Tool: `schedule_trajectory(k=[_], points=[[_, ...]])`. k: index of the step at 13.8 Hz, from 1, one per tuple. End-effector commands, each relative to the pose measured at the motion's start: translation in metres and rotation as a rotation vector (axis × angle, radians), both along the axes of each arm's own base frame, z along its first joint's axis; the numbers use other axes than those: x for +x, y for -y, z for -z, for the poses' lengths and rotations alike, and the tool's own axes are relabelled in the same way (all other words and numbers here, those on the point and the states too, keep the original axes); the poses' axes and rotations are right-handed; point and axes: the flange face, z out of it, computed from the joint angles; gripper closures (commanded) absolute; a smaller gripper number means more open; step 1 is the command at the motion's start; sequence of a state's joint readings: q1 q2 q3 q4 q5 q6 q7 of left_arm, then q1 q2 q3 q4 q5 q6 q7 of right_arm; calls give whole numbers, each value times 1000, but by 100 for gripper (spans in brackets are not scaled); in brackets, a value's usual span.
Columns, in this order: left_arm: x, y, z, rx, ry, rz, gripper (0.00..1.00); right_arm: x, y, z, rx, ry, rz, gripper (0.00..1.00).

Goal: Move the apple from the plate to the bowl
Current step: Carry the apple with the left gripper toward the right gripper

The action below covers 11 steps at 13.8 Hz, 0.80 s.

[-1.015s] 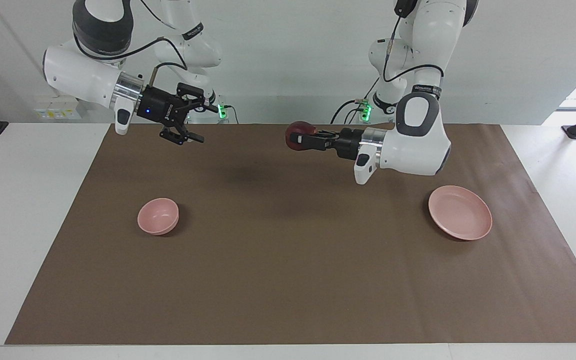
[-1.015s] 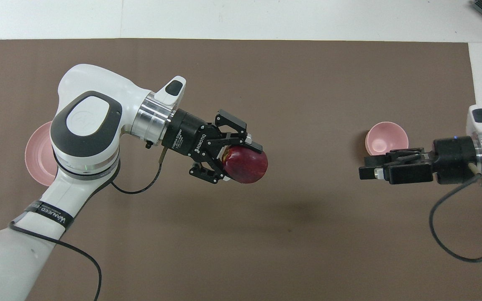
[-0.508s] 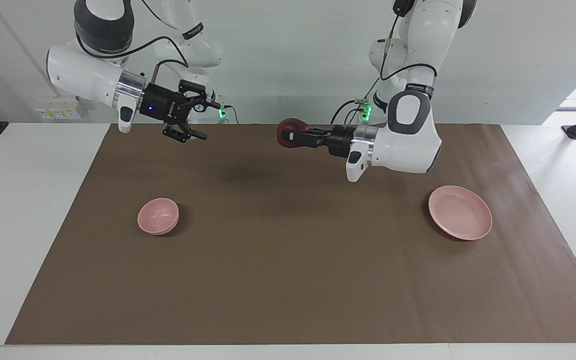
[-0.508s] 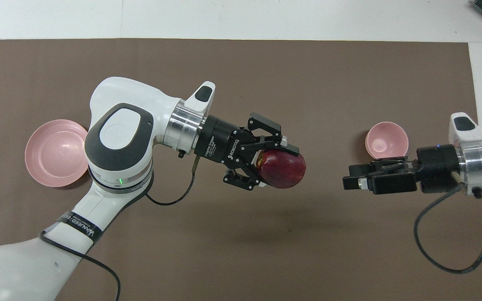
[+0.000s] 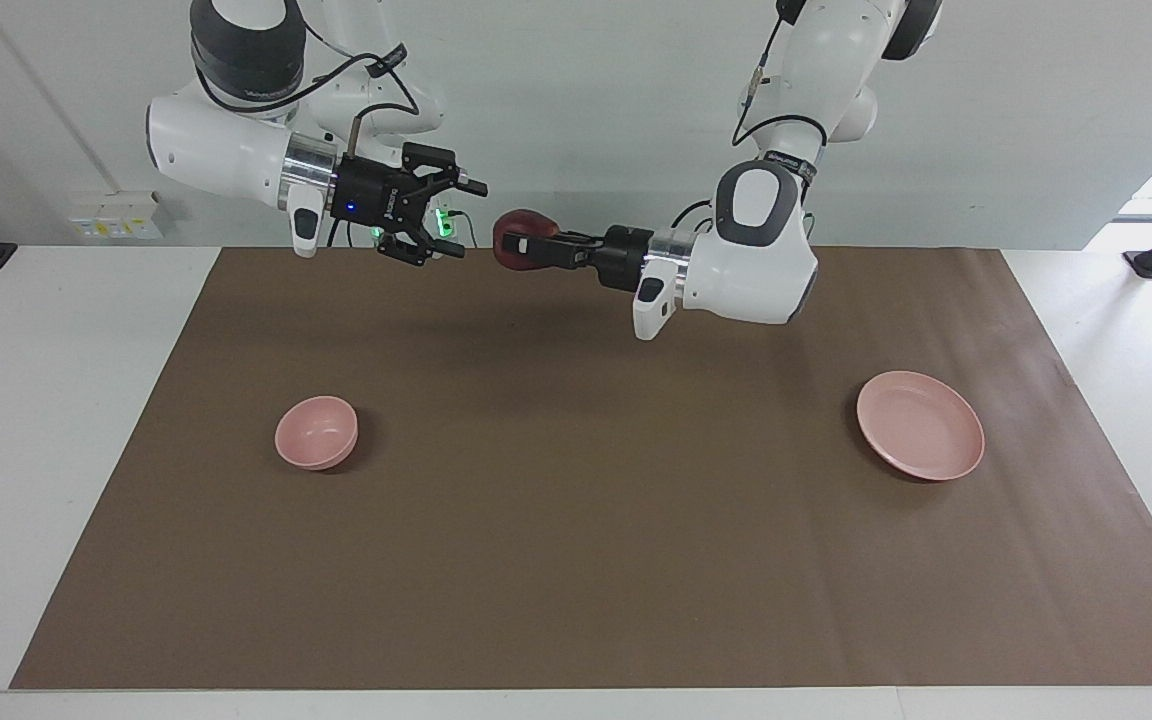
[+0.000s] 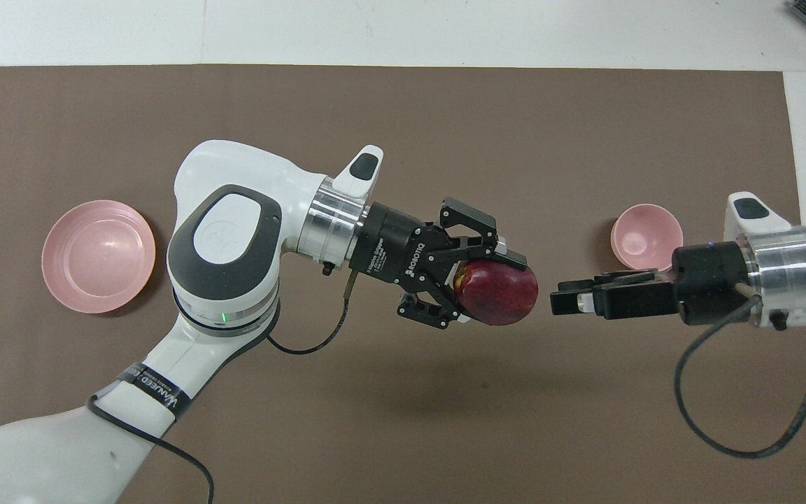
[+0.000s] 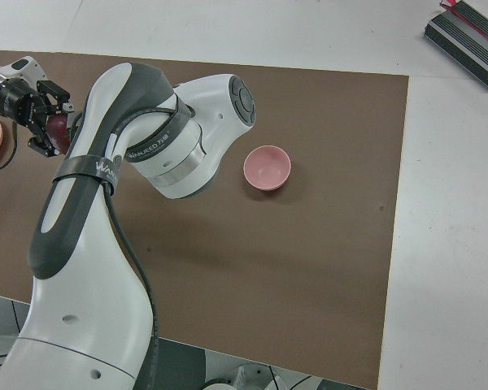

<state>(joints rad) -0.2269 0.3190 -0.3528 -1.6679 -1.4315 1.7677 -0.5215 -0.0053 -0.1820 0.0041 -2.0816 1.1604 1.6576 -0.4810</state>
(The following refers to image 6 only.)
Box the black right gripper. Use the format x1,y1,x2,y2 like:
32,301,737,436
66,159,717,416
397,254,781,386
550,241,761,326

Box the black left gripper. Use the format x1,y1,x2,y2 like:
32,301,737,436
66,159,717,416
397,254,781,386
351,197,528,330

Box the dark red apple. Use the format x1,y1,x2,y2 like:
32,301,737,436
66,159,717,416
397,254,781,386
453,259,539,327

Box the pink bowl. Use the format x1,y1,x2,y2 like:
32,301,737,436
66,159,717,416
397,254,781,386
610,203,684,272

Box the pink plate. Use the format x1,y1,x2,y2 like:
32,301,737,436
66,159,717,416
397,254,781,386
41,199,157,314

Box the brown paper table mat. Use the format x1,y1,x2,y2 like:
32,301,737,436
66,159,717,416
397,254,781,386
0,65,806,504

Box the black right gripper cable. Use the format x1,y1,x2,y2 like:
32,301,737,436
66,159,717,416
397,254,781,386
674,283,806,459

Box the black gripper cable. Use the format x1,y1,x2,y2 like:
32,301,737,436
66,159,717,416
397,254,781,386
674,283,806,459
87,269,358,504

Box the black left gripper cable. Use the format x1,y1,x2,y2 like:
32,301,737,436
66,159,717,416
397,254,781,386
87,269,358,504

